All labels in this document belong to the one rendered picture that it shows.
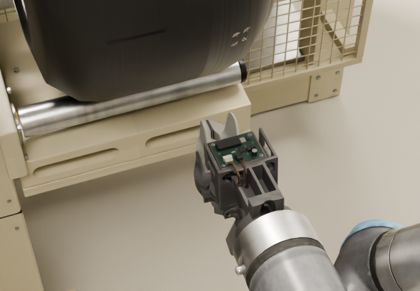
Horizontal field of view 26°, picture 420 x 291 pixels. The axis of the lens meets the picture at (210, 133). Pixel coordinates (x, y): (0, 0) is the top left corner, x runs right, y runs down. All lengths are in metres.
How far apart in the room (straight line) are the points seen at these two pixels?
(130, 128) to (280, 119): 1.20
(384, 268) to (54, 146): 0.55
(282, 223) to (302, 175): 1.44
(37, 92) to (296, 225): 0.66
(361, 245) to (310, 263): 0.15
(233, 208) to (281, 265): 0.14
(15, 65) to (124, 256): 0.82
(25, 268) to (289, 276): 0.88
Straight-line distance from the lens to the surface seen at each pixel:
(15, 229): 1.61
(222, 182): 1.00
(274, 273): 0.92
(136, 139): 1.35
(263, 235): 0.95
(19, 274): 1.73
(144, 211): 2.31
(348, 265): 1.06
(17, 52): 1.57
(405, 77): 2.66
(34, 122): 1.31
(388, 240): 1.02
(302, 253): 0.93
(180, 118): 1.35
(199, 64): 1.15
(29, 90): 1.50
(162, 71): 1.13
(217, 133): 1.13
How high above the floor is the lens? 1.88
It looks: 50 degrees down
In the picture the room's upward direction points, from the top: straight up
